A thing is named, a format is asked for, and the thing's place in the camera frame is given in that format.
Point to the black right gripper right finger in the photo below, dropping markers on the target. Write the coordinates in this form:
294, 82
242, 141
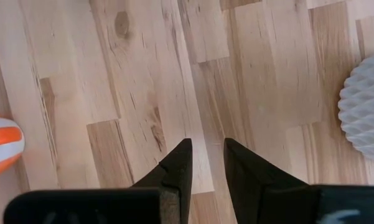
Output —
255, 193

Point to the white textured pen holder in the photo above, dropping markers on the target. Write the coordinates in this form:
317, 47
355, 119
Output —
367, 109

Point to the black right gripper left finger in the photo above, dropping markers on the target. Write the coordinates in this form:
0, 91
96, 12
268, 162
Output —
174, 174

